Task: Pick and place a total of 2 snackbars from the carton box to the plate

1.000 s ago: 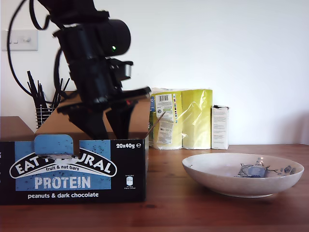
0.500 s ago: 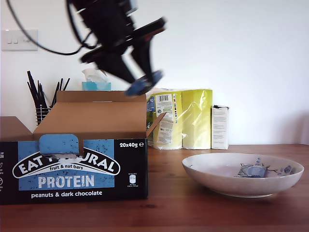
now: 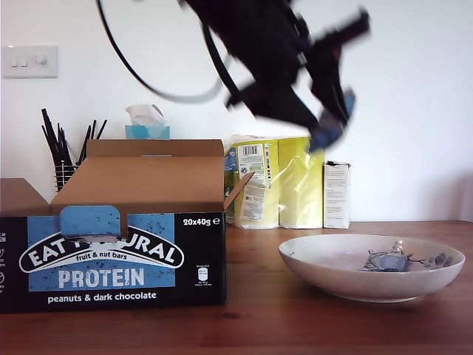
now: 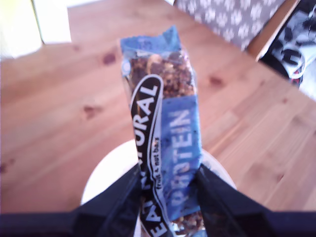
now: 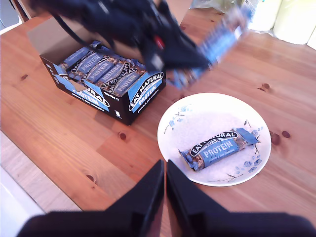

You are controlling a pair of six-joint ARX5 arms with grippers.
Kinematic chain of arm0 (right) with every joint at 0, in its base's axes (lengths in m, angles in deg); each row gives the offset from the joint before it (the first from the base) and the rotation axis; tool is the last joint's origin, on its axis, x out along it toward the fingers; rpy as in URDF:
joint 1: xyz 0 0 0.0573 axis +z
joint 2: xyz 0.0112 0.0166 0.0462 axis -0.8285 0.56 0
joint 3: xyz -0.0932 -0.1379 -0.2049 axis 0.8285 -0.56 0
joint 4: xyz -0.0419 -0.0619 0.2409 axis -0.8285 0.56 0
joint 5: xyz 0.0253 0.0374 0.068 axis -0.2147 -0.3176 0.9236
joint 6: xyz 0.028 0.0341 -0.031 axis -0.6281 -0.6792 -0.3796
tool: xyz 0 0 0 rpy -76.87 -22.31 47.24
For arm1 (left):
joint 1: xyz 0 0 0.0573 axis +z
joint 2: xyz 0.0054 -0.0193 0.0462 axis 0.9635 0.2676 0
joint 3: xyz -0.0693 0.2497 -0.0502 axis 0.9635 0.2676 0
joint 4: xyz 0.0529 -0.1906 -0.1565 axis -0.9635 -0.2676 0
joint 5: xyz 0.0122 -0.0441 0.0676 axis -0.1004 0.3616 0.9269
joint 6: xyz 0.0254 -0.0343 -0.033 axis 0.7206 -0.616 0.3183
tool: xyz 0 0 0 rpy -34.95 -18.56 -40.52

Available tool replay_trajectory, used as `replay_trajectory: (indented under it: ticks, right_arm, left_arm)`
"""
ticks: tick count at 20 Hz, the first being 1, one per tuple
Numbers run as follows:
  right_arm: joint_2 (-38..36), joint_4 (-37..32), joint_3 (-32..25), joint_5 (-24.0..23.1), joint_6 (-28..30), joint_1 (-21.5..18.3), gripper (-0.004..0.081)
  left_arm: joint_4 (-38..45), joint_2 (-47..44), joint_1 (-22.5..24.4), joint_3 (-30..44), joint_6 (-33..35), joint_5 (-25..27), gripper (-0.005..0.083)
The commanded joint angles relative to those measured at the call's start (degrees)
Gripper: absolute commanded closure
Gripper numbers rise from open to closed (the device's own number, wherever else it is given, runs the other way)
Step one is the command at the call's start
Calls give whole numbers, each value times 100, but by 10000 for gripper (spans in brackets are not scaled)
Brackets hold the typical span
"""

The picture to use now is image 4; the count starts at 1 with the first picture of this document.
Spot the blue protein snack bar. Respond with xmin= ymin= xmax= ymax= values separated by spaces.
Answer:
xmin=119 ymin=24 xmax=205 ymax=237

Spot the yellow paper towel pack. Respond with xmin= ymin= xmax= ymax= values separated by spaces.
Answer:
xmin=0 ymin=0 xmax=41 ymax=60

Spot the wooden chair frame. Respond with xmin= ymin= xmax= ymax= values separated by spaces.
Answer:
xmin=247 ymin=0 xmax=303 ymax=62

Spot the black and white bag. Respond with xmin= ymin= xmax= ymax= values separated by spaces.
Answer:
xmin=260 ymin=0 xmax=316 ymax=90

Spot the small white printed carton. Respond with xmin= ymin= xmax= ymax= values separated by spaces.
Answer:
xmin=32 ymin=0 xmax=73 ymax=45

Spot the white floral ceramic plate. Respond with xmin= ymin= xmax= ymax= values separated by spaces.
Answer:
xmin=80 ymin=140 xmax=237 ymax=206

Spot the grey patterned chair cushion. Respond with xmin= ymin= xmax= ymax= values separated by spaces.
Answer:
xmin=173 ymin=0 xmax=285 ymax=51

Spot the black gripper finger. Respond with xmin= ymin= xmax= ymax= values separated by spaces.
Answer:
xmin=196 ymin=164 xmax=269 ymax=237
xmin=75 ymin=164 xmax=146 ymax=237

